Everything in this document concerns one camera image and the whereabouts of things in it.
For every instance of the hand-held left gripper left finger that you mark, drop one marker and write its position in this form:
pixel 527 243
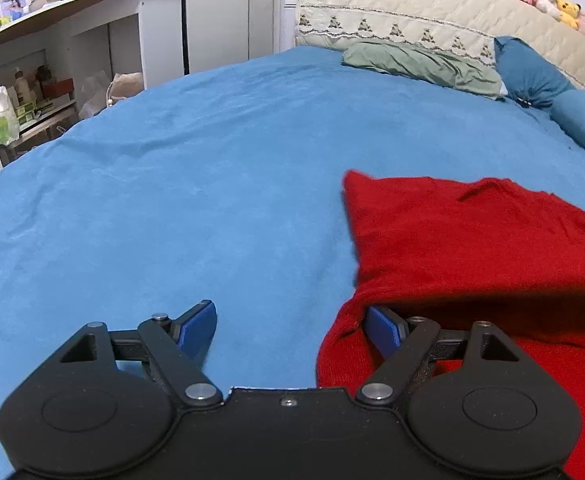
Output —
pixel 200 327

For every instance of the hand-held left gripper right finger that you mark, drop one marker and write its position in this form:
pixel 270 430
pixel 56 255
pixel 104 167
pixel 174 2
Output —
pixel 380 330

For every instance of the red knit sweater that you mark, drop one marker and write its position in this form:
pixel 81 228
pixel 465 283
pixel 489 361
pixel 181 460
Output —
pixel 472 250

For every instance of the blue bed sheet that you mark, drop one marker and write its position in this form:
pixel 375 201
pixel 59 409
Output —
pixel 172 185

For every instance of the white plastic bag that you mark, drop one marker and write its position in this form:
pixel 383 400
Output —
pixel 117 92

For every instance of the green pillow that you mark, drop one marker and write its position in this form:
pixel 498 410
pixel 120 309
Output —
pixel 422 62

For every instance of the red box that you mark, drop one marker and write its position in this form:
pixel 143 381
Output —
pixel 58 89

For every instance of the green packet bag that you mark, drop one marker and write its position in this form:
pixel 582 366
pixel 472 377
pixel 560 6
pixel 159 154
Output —
pixel 2 120

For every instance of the cream bottle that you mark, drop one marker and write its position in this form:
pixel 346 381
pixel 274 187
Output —
pixel 21 87

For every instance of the grey white wardrobe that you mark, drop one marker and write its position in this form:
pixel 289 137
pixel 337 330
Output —
pixel 222 10

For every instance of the white desk shelf unit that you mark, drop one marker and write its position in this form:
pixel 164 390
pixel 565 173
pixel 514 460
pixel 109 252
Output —
pixel 122 15

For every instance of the cream quilted headboard cover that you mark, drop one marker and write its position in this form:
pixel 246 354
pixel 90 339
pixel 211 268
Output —
pixel 397 0

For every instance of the white plush toy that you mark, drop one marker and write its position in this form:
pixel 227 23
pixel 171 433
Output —
pixel 547 1

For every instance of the yellow plush toy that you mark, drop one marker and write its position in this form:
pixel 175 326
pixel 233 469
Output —
pixel 568 11

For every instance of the framed photo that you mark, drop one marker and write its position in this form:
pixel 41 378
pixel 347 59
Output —
pixel 12 5

